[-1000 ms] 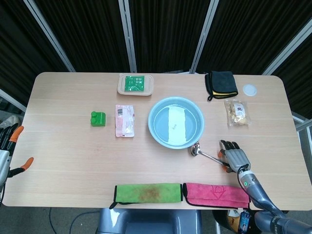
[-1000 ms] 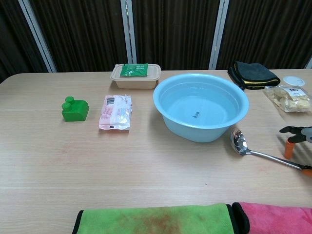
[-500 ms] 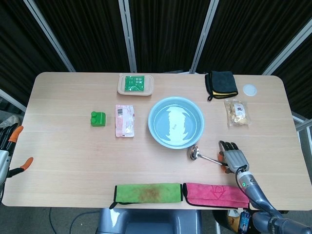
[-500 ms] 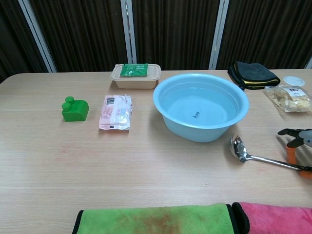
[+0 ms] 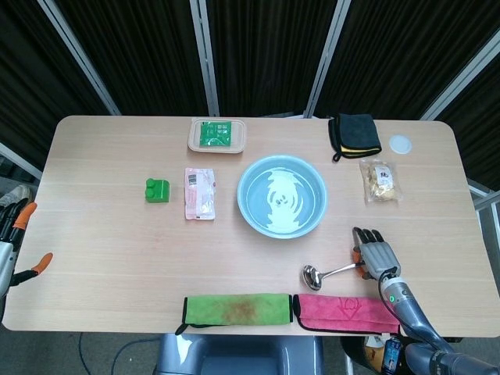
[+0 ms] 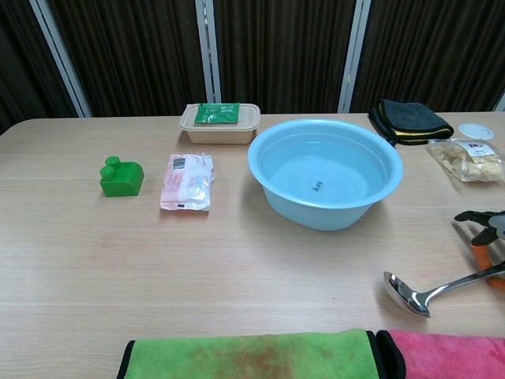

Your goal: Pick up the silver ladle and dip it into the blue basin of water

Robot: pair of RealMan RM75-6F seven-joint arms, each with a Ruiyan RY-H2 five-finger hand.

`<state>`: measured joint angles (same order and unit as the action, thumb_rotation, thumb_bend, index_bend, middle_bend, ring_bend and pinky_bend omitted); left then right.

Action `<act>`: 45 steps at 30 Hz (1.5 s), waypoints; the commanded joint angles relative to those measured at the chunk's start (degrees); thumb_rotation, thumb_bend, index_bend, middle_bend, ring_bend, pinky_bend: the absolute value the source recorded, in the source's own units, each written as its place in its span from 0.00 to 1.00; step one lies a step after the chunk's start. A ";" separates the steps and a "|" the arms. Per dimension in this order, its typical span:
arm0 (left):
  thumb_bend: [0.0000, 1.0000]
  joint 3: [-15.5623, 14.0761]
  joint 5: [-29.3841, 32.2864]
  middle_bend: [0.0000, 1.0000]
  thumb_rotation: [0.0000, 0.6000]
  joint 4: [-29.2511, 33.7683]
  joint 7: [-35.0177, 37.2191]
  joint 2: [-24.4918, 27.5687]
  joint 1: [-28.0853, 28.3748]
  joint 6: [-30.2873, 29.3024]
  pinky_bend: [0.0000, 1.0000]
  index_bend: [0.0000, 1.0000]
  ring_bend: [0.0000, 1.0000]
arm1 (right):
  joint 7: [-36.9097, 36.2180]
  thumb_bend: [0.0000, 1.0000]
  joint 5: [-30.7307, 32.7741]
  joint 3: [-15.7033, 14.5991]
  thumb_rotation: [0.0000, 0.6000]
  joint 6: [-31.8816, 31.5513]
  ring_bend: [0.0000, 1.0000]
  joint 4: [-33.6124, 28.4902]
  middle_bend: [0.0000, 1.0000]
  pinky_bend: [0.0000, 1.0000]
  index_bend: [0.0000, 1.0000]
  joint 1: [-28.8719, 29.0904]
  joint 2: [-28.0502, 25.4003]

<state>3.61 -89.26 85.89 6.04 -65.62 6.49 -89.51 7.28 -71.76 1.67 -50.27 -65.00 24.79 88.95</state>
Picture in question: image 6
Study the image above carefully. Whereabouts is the light blue plastic basin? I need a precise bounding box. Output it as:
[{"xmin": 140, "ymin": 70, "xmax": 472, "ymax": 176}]
[{"xmin": 247, "ymin": 119, "xmax": 404, "ymax": 232}]

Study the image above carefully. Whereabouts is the green microfiber towel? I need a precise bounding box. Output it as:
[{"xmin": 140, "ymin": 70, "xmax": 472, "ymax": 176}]
[{"xmin": 116, "ymin": 328, "xmax": 383, "ymax": 379}]

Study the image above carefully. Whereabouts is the white round lid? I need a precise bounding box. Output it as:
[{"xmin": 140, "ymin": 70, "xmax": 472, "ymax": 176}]
[{"xmin": 457, "ymin": 122, "xmax": 495, "ymax": 141}]

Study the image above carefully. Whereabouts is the green toy block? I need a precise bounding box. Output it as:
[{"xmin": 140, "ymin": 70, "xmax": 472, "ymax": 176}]
[{"xmin": 99, "ymin": 155, "xmax": 145, "ymax": 197}]

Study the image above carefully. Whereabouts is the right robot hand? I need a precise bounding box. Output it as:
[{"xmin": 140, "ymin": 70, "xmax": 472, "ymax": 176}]
[{"xmin": 453, "ymin": 209, "xmax": 505, "ymax": 290}]

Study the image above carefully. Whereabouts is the black yellow-trimmed folded cloth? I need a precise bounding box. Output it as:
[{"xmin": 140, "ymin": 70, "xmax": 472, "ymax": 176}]
[{"xmin": 368, "ymin": 99, "xmax": 455, "ymax": 146}]

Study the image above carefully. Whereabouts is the beige takeout food box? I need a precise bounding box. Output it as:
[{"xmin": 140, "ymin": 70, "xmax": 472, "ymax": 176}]
[{"xmin": 178, "ymin": 103, "xmax": 261, "ymax": 145}]

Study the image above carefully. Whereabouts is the green sachet packet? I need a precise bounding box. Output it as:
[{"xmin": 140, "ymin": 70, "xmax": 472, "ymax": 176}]
[{"xmin": 193, "ymin": 102, "xmax": 241, "ymax": 126}]

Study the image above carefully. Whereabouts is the pink microfiber towel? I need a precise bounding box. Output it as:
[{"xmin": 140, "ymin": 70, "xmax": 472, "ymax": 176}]
[{"xmin": 374, "ymin": 328, "xmax": 505, "ymax": 379}]

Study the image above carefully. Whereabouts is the clear bag of snacks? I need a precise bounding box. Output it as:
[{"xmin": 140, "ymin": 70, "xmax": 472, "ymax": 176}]
[{"xmin": 428, "ymin": 137, "xmax": 505, "ymax": 183}]

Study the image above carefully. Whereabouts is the pink white snack packet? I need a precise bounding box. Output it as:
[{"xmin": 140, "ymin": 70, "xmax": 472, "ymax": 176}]
[{"xmin": 159, "ymin": 152, "xmax": 215, "ymax": 213}]

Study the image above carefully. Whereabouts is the metal ladle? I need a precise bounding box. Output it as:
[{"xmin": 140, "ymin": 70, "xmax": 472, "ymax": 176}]
[{"xmin": 383, "ymin": 261, "xmax": 505, "ymax": 319}]

